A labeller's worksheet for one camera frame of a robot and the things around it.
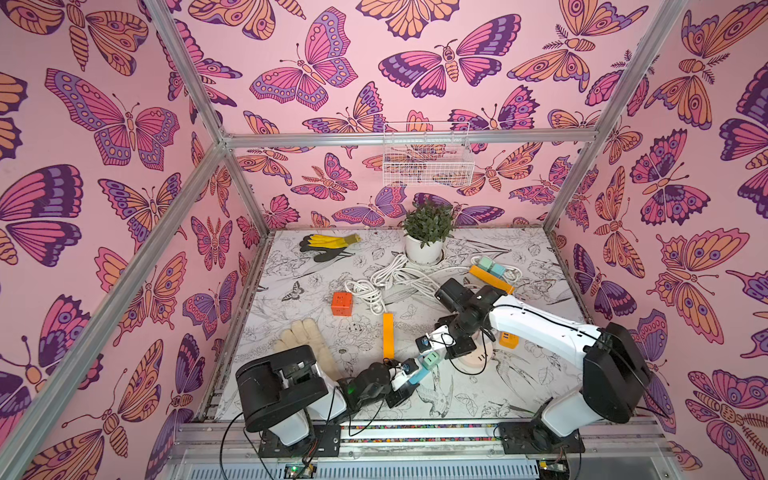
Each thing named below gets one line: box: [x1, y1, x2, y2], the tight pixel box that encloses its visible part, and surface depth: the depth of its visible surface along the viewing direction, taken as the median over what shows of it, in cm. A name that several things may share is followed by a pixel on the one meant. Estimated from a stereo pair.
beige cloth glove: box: [273, 318, 340, 381], surface depth 92 cm
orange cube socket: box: [331, 292, 353, 317], surface depth 96 cm
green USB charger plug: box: [422, 351, 441, 370], surface depth 82 cm
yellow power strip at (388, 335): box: [382, 312, 395, 360], surface depth 90 cm
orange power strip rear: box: [469, 265, 515, 295], surface depth 104 cm
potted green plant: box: [403, 202, 455, 264], surface depth 98 cm
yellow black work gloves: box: [299, 233, 362, 262], surface depth 115 cm
